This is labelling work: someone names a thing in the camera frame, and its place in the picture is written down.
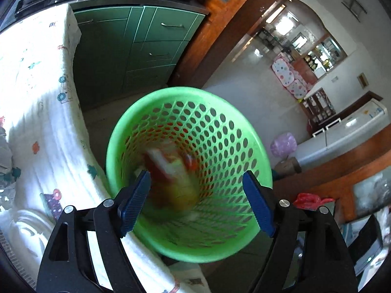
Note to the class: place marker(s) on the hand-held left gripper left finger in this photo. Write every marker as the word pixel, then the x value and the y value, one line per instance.
pixel 136 202

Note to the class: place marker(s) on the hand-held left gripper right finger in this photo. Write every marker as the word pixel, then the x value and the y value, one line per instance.
pixel 258 202

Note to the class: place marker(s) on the red snack wrapper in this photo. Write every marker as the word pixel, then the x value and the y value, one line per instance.
pixel 174 174

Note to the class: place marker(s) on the green plastic basket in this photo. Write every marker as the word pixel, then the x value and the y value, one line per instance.
pixel 213 128

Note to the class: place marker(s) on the red plastic bag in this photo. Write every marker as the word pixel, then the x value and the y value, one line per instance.
pixel 307 200

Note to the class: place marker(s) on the purple plastic bag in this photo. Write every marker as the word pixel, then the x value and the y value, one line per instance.
pixel 284 145

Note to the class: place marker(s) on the wooden storage shelf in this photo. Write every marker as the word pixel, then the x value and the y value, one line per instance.
pixel 317 106

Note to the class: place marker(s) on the white standing air conditioner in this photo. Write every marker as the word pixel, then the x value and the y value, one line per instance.
pixel 351 125

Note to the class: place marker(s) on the polka-dot play tent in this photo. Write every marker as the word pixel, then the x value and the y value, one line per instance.
pixel 284 71

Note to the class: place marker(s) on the printed blanket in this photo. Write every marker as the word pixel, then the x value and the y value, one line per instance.
pixel 36 113

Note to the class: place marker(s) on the glass display cabinet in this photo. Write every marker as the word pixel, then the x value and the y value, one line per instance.
pixel 325 56

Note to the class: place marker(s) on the green kitchen cabinet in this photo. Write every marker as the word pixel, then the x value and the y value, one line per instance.
pixel 152 36

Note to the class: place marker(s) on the wooden door frame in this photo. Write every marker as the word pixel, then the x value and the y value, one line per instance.
pixel 220 36

